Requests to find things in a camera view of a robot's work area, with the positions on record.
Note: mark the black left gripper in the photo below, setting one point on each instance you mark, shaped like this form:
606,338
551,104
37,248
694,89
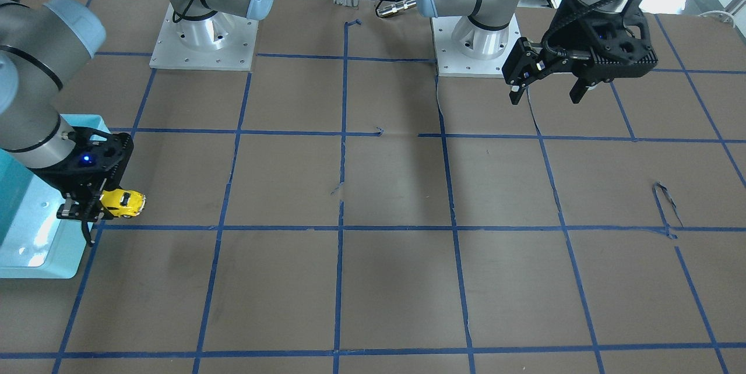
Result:
576,37

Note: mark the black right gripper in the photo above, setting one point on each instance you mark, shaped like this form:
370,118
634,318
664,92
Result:
60,177

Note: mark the yellow toy beetle car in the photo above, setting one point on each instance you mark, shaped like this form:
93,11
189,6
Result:
123,203

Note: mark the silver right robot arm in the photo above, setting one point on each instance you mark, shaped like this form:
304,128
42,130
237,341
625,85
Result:
128,106

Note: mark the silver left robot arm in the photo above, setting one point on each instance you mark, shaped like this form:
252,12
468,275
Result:
494,15

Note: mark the light blue plastic bin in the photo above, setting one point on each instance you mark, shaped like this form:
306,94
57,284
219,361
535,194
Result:
34,242

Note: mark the brown paper table cover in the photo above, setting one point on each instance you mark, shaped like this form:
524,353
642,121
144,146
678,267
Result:
384,218

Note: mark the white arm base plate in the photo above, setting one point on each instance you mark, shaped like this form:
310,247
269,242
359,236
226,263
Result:
222,42
478,48

